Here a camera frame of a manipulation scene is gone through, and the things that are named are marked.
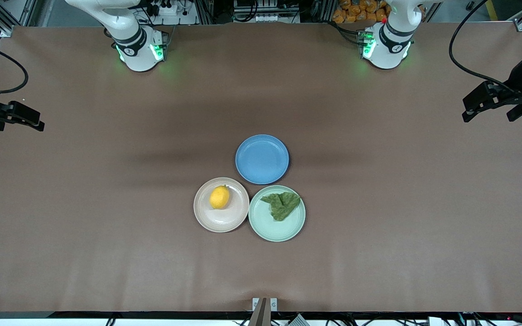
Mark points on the yellow lemon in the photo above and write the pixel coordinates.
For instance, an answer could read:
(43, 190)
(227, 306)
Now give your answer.
(219, 197)

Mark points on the green lettuce leaf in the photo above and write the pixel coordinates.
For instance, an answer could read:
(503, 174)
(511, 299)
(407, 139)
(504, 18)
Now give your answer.
(282, 206)

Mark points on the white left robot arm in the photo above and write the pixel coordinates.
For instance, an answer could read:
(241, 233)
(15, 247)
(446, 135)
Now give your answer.
(388, 50)

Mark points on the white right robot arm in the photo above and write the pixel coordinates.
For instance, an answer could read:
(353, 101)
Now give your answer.
(135, 50)

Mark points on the orange snack packets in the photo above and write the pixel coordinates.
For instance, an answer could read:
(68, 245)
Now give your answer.
(356, 10)

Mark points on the brown table cover sheet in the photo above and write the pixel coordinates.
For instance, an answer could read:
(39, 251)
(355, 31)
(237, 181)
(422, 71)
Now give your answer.
(107, 262)

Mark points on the white power strip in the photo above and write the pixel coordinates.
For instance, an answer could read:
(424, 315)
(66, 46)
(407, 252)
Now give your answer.
(170, 11)

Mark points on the pink plate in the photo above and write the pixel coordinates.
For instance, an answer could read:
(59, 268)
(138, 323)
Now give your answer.
(224, 219)

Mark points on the blue plate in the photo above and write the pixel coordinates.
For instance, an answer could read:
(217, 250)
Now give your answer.
(262, 159)

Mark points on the light green plate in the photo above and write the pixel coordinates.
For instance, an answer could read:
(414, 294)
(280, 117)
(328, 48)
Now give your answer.
(270, 226)

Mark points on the grey ribbed adapter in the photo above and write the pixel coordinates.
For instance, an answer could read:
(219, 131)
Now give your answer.
(298, 321)

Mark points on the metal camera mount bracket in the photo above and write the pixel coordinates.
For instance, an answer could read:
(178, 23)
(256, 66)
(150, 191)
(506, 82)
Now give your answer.
(263, 310)

